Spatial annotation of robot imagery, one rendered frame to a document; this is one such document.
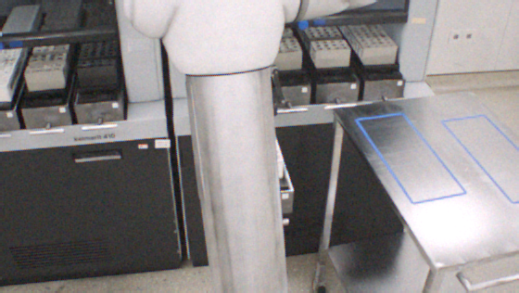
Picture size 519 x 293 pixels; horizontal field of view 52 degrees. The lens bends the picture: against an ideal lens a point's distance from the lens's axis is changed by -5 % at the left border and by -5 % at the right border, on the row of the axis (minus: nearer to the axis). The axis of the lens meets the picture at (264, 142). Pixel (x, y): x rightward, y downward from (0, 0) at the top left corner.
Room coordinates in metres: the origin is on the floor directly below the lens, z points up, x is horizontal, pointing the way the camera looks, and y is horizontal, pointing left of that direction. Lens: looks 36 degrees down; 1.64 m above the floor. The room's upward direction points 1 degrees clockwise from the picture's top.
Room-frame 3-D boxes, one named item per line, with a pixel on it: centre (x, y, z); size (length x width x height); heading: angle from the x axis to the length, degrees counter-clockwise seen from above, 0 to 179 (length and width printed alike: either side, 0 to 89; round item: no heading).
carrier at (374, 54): (1.55, -0.35, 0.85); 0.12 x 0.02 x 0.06; 100
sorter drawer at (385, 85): (1.78, -0.31, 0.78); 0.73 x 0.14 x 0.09; 11
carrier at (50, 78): (1.36, 0.64, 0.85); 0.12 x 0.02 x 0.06; 102
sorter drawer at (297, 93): (1.72, -0.01, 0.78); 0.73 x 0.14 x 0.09; 11
